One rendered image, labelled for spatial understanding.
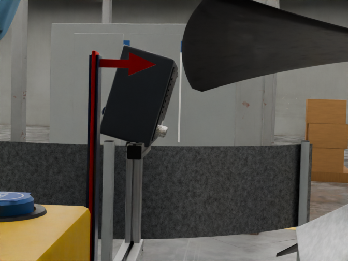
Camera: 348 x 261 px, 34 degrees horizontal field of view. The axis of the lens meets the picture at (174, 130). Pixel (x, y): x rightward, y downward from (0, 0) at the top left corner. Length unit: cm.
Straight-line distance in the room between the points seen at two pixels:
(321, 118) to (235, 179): 622
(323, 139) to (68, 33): 404
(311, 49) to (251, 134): 435
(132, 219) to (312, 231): 58
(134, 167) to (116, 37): 587
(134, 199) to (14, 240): 85
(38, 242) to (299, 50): 38
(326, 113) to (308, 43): 816
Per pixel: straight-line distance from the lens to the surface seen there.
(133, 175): 113
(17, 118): 1193
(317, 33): 53
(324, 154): 876
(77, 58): 709
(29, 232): 31
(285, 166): 273
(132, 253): 107
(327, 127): 873
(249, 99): 493
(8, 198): 35
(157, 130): 120
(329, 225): 62
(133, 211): 114
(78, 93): 707
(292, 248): 75
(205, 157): 248
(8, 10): 92
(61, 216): 35
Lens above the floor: 114
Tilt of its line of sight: 3 degrees down
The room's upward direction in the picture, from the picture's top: 2 degrees clockwise
